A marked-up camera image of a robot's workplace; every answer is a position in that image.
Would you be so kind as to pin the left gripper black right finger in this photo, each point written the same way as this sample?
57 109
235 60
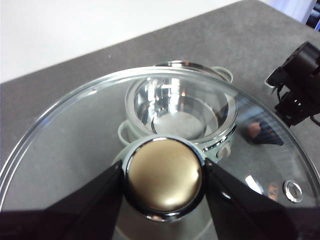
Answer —
250 215

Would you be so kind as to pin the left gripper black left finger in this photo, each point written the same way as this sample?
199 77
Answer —
75 215

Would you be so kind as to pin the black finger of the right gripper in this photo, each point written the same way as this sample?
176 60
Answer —
271 133

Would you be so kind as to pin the brown egg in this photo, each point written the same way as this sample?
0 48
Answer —
254 129

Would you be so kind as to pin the glass lid with green knob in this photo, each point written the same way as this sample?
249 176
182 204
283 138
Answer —
162 175

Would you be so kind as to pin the dark blurry equipment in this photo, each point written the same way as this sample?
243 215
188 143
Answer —
313 12

